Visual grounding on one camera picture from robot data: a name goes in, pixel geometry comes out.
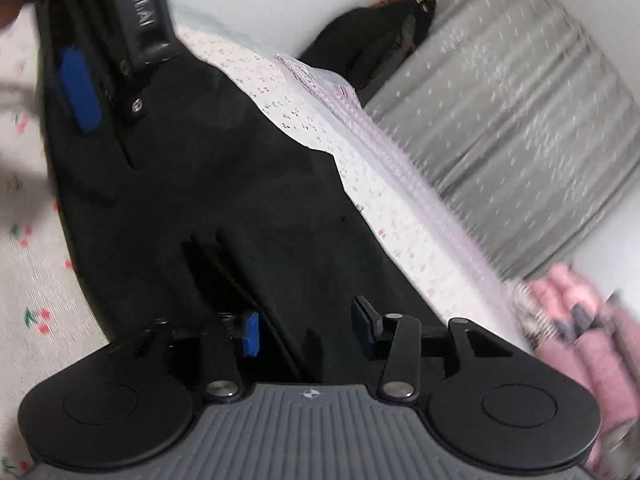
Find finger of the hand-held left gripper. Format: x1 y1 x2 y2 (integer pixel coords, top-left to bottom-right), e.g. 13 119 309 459
47 0 117 136
102 55 152 171

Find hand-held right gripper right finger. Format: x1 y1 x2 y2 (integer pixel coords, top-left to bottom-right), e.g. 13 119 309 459
351 295 516 403

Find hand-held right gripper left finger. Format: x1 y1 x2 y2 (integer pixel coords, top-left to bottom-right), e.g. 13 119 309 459
140 310 261 403

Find black pants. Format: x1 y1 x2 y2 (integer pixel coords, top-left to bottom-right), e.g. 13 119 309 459
37 0 531 386

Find striped folded cloth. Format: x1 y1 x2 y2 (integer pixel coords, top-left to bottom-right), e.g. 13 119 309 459
512 282 557 348

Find pink striped blanket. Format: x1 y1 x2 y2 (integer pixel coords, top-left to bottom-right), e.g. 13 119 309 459
277 54 526 306

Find pink folded garment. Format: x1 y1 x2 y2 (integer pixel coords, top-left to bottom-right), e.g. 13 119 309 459
527 265 623 326

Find black hanging jacket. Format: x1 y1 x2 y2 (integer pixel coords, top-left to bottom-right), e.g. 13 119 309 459
297 5 416 106

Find mauve quilted garment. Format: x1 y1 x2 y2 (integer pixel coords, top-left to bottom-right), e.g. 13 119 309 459
540 305 640 466

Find grey star-print curtain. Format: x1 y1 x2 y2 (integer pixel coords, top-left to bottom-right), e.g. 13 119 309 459
365 0 640 283

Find grey hanging coat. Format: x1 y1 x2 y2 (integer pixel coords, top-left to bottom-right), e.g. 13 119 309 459
370 14 419 97

